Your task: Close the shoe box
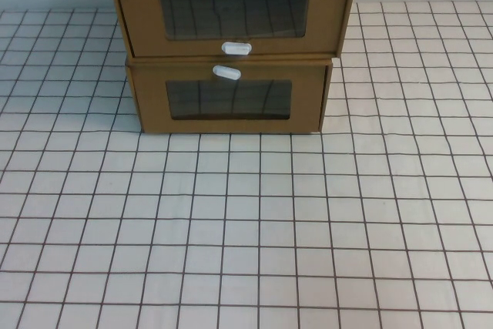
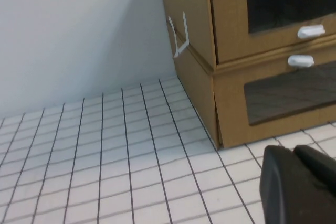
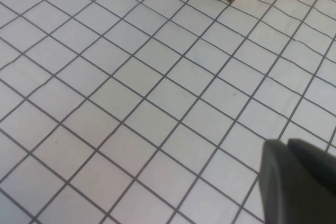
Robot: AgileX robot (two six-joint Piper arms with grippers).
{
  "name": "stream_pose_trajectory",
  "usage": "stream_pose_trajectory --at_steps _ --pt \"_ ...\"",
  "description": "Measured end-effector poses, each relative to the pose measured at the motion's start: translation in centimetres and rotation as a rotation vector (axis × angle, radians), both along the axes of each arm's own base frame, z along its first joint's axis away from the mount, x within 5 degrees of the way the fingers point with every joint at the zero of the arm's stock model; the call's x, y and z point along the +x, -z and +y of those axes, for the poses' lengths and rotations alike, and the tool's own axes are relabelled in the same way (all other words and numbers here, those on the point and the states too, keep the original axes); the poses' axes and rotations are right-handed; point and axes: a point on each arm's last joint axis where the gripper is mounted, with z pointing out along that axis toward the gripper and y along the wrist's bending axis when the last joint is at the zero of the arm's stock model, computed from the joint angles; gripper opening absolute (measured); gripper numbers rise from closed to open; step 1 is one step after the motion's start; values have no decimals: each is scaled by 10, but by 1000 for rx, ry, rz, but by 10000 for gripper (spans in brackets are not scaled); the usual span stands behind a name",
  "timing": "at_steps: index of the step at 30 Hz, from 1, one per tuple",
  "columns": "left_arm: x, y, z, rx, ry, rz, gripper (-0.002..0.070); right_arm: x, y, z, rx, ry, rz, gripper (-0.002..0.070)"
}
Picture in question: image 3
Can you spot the white grid-patterned table cloth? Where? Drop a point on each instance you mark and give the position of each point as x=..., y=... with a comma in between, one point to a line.
x=131, y=98

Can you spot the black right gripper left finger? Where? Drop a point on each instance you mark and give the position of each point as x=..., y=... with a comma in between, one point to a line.
x=286, y=195

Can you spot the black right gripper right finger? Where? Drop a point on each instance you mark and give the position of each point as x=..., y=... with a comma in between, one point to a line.
x=315, y=161

